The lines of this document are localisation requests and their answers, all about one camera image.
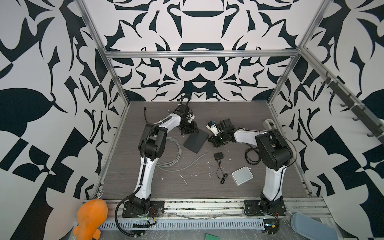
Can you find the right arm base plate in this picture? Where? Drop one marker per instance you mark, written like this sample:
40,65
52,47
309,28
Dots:
264,207

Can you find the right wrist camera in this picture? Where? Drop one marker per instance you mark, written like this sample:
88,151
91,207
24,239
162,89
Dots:
211,125

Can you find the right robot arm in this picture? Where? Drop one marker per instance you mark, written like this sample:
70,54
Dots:
273,151

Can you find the white square router box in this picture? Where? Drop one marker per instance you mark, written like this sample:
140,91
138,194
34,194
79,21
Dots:
242,175

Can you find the white cable duct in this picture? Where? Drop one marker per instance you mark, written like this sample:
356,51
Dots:
201,224

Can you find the black power adapter centre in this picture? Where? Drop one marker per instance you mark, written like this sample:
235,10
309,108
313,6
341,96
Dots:
222,176

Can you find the green object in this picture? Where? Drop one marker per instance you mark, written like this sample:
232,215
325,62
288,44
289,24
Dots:
211,237

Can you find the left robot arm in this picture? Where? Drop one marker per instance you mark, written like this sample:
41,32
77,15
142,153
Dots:
152,146

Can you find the grey blue pad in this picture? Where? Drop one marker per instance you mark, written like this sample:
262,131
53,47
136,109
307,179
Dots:
312,229

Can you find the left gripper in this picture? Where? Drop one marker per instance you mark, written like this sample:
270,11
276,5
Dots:
196,127

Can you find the black network switch box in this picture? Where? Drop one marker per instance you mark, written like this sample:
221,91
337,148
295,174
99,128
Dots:
196,141

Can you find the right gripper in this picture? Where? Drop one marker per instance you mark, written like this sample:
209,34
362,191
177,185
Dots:
213,140

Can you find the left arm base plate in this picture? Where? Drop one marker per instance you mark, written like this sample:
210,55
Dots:
143,208

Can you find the orange plush toy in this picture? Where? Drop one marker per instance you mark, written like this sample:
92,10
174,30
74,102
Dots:
90,216

